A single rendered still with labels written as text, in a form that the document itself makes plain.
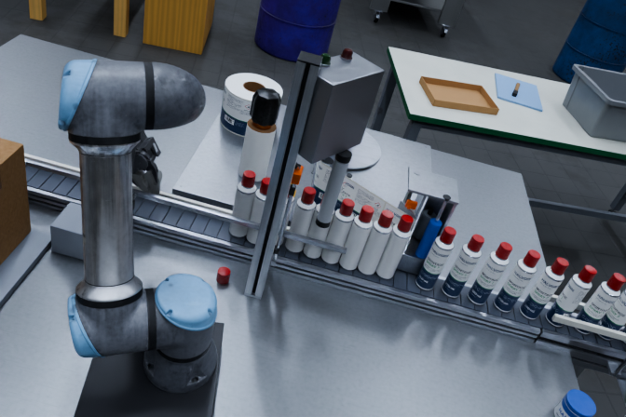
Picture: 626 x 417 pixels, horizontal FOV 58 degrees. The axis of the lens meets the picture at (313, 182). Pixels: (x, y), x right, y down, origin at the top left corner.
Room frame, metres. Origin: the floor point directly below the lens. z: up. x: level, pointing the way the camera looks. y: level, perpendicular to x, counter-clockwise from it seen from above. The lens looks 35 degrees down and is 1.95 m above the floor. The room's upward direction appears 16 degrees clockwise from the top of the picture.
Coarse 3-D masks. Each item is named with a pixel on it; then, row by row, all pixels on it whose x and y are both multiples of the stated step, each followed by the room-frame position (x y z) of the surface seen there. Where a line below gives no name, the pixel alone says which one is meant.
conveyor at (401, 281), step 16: (32, 176) 1.17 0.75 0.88; (48, 176) 1.19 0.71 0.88; (64, 176) 1.20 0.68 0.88; (64, 192) 1.14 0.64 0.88; (80, 192) 1.16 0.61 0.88; (144, 208) 1.16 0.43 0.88; (160, 208) 1.18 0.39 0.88; (176, 208) 1.20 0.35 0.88; (176, 224) 1.14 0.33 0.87; (192, 224) 1.16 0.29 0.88; (208, 224) 1.17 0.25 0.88; (224, 224) 1.19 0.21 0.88; (224, 240) 1.13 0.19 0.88; (240, 240) 1.15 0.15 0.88; (288, 256) 1.14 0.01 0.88; (304, 256) 1.16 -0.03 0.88; (320, 256) 1.17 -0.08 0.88; (352, 272) 1.15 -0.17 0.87; (400, 272) 1.20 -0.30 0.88; (400, 288) 1.14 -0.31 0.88; (416, 288) 1.16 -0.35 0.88; (464, 288) 1.21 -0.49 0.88; (464, 304) 1.14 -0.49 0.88; (512, 320) 1.14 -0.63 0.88; (528, 320) 1.15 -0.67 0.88
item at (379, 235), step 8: (384, 216) 1.16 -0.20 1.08; (392, 216) 1.17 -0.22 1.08; (376, 224) 1.17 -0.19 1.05; (384, 224) 1.16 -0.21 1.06; (376, 232) 1.15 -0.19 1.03; (384, 232) 1.15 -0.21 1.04; (368, 240) 1.16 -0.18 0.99; (376, 240) 1.15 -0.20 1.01; (384, 240) 1.15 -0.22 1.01; (368, 248) 1.16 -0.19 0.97; (376, 248) 1.15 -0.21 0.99; (384, 248) 1.16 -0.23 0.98; (368, 256) 1.15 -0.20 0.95; (376, 256) 1.15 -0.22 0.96; (360, 264) 1.16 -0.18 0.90; (368, 264) 1.15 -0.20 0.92; (376, 264) 1.16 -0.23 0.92; (360, 272) 1.15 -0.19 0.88; (368, 272) 1.15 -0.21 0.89
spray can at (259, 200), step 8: (264, 184) 1.15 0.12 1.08; (256, 192) 1.16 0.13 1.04; (264, 192) 1.15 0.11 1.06; (256, 200) 1.15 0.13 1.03; (264, 200) 1.14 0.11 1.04; (256, 208) 1.15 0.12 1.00; (256, 216) 1.14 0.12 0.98; (248, 232) 1.15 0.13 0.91; (256, 232) 1.14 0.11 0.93; (248, 240) 1.15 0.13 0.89
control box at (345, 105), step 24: (336, 72) 1.05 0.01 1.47; (360, 72) 1.09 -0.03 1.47; (384, 72) 1.13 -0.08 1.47; (312, 96) 1.02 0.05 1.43; (336, 96) 1.01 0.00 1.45; (360, 96) 1.08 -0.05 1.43; (312, 120) 1.01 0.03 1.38; (336, 120) 1.03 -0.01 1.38; (360, 120) 1.10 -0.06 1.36; (312, 144) 1.00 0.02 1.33; (336, 144) 1.05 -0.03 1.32
